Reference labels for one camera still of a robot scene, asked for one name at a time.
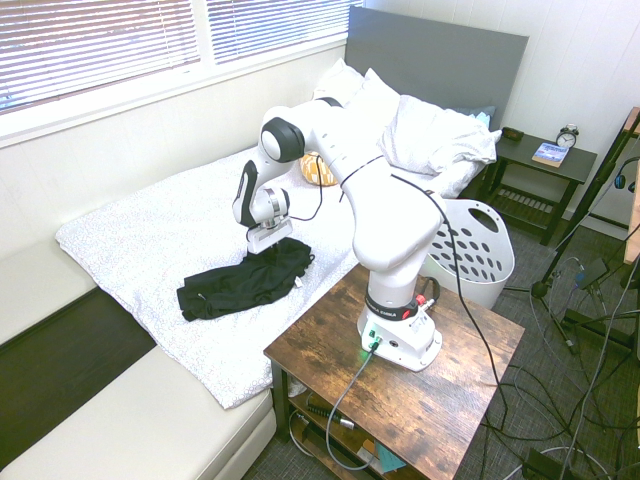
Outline cream mattress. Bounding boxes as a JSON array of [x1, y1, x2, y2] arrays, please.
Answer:
[[0, 234, 278, 480]]

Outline white speckled duvet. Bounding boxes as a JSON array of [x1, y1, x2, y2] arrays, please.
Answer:
[[54, 93, 503, 411]]

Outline black power adapter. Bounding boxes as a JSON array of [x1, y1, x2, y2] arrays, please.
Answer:
[[574, 257, 611, 291]]

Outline teal paper card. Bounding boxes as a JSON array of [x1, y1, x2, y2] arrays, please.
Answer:
[[374, 444, 407, 474]]

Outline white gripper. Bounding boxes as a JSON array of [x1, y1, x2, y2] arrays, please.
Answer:
[[247, 218, 295, 261]]

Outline black alarm clock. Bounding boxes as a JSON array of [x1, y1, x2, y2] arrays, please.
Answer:
[[556, 123, 580, 149]]

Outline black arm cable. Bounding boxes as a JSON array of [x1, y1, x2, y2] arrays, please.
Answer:
[[291, 153, 504, 391]]

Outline black box on floor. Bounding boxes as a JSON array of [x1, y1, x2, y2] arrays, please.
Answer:
[[522, 447, 576, 480]]

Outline blue headphones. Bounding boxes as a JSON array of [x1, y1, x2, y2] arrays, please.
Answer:
[[613, 157, 640, 194]]

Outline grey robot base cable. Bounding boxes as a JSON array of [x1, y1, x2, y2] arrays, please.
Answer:
[[325, 344, 381, 472]]

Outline narrow white window blind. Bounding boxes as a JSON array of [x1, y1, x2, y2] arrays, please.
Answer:
[[205, 0, 365, 65]]

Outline black tripod stand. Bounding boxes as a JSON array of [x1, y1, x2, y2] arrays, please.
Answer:
[[504, 107, 640, 356]]

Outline thick grey floor cable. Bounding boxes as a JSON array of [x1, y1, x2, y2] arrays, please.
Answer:
[[559, 259, 640, 480]]

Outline black garment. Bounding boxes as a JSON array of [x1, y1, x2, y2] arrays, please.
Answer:
[[175, 237, 316, 323]]

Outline grey headboard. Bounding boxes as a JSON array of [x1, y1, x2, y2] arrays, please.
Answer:
[[344, 5, 530, 132]]

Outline black base connector cable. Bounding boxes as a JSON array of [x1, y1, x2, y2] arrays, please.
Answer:
[[419, 276, 442, 311]]

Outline yellow patterned pillow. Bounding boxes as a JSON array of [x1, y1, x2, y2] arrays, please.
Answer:
[[298, 153, 340, 188]]

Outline blue book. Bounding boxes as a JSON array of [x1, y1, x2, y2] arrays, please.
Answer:
[[531, 141, 570, 169]]

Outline white perforated laundry basket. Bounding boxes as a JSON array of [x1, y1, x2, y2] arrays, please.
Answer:
[[418, 198, 516, 310]]

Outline black nightstand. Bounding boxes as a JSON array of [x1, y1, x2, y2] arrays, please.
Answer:
[[462, 127, 599, 246]]

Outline wide white window blind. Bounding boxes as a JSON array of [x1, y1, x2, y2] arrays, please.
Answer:
[[0, 0, 201, 114]]

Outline rustic wooden side table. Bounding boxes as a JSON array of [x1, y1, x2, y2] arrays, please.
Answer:
[[263, 259, 526, 480]]

